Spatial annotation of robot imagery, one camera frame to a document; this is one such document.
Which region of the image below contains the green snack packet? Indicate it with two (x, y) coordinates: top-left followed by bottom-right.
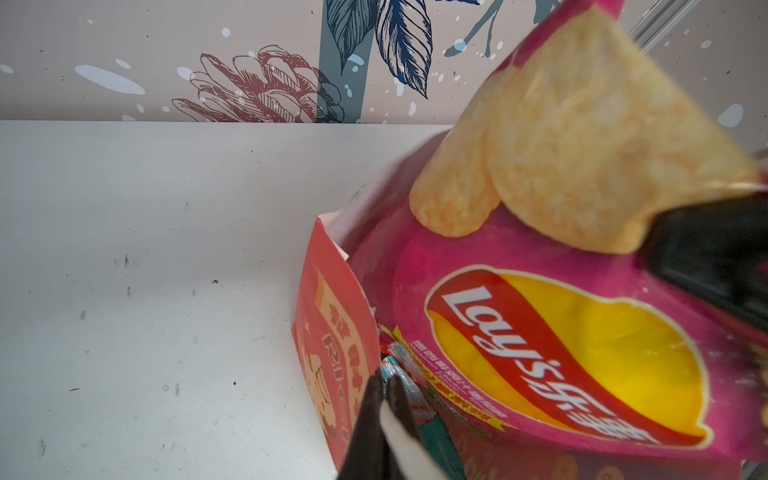
(381, 355), (466, 480)

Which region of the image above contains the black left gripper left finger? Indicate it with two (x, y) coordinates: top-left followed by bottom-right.
(337, 370), (390, 480)

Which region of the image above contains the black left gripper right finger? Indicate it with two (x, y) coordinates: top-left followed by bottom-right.
(379, 374), (451, 480)

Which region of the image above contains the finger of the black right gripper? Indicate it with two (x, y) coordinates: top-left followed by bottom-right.
(640, 193), (767, 330)

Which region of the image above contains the pink Lay's chips bag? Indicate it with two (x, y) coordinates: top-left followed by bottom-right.
(349, 1), (767, 461)

